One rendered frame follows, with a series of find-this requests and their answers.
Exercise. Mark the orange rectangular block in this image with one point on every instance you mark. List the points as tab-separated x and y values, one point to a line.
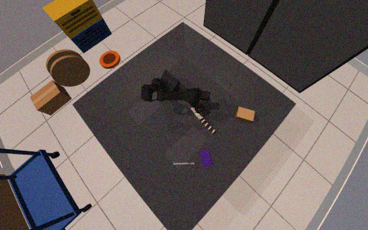
245	115

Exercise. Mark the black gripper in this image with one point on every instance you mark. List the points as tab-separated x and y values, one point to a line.
198	108

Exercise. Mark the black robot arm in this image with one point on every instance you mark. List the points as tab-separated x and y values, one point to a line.
193	95

